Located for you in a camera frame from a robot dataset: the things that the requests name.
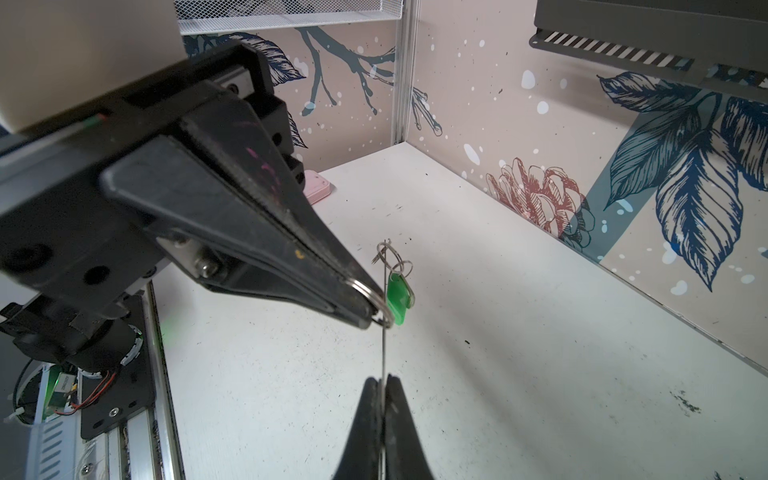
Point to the black hanging basket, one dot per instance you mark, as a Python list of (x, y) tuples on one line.
[(715, 45)]

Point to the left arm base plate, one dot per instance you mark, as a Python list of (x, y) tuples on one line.
[(132, 388)]

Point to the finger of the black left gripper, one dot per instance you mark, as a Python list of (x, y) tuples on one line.
[(184, 201), (289, 251)]

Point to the white wire mesh basket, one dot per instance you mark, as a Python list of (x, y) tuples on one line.
[(228, 16)]

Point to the green capped key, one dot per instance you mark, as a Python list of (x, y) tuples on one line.
[(400, 297)]

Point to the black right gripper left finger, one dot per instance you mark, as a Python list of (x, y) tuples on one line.
[(362, 452)]

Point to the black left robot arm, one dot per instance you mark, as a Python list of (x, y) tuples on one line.
[(50, 331)]

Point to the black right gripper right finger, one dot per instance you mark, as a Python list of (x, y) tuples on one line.
[(404, 455)]

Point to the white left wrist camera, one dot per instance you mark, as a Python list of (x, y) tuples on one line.
[(57, 55)]

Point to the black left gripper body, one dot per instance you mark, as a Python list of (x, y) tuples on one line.
[(60, 235)]

